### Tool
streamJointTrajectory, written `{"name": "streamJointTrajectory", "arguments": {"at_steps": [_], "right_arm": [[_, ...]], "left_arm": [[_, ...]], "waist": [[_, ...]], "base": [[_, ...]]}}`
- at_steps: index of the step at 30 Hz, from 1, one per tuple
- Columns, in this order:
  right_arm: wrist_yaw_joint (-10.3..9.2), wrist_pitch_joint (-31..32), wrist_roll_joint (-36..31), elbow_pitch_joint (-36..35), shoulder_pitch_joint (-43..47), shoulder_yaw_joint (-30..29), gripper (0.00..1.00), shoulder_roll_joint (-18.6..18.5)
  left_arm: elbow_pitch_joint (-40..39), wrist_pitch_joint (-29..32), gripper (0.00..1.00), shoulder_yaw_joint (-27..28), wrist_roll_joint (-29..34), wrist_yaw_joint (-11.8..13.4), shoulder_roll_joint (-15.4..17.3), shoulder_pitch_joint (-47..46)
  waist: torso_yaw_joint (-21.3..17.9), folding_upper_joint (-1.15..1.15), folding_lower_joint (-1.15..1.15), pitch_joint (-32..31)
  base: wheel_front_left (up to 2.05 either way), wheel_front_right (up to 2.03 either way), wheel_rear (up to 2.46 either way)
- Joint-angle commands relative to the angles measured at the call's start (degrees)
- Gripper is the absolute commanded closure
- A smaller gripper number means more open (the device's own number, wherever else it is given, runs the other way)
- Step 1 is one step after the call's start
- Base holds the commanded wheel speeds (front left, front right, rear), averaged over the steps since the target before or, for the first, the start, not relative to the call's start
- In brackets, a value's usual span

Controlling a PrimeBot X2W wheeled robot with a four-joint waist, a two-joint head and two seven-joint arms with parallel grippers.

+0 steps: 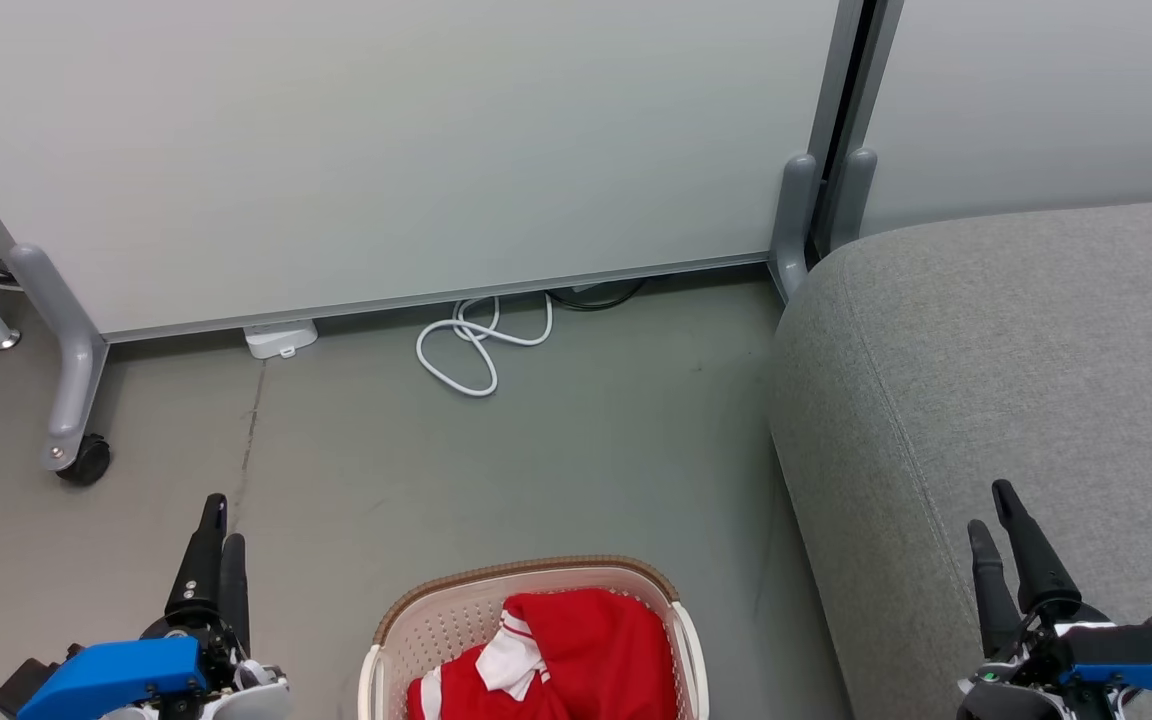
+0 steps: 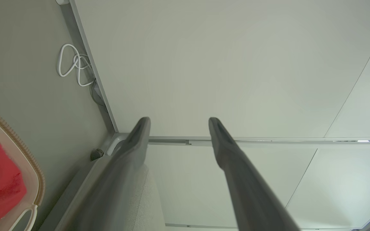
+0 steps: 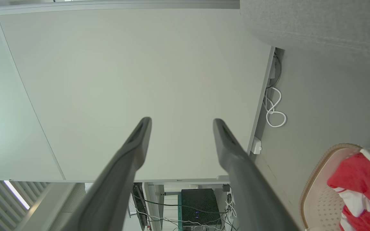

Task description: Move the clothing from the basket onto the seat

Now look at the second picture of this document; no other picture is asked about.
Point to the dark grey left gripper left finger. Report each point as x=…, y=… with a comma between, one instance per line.
x=120, y=179

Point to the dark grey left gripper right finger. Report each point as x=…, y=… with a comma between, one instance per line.
x=246, y=186

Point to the dark caster wheel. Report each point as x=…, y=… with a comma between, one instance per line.
x=96, y=154

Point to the white fabric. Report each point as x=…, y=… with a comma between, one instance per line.
x=149, y=205

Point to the beige plastic laundry basket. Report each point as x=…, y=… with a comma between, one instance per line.
x=27, y=160

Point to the large white partition panel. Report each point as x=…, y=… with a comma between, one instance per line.
x=220, y=64

